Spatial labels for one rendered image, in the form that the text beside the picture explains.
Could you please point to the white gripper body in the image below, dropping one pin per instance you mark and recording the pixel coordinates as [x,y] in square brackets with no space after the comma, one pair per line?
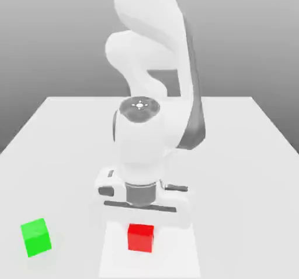
[172,213]

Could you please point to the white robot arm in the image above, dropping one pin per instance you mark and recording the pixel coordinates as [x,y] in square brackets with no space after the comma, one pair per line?
[142,138]

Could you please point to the small red cube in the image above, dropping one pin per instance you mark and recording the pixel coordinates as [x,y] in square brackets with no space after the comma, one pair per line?
[140,238]

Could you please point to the small green cube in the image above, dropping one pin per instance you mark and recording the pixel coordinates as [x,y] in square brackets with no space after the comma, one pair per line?
[36,237]

